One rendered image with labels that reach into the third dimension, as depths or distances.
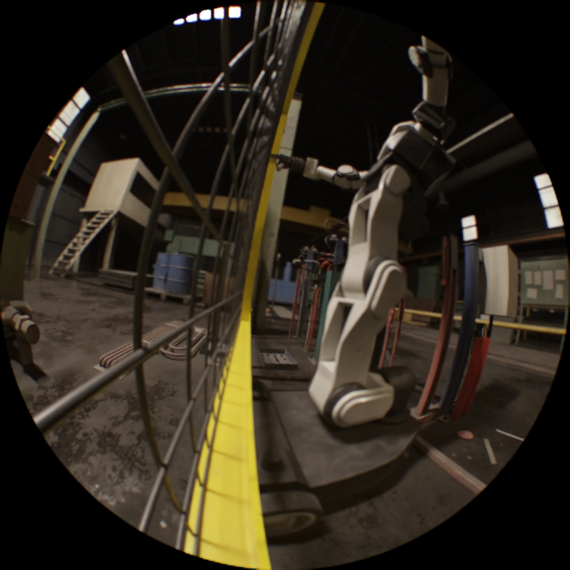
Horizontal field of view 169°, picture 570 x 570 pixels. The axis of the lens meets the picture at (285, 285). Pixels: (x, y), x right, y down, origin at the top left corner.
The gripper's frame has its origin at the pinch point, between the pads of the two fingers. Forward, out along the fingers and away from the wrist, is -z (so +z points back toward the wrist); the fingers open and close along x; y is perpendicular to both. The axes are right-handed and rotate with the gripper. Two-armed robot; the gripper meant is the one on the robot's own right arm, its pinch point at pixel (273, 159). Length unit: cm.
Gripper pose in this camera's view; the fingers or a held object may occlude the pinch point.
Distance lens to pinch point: 125.2
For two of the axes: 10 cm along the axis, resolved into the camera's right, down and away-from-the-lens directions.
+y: 1.4, -9.9, 0.3
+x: -1.7, 0.1, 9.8
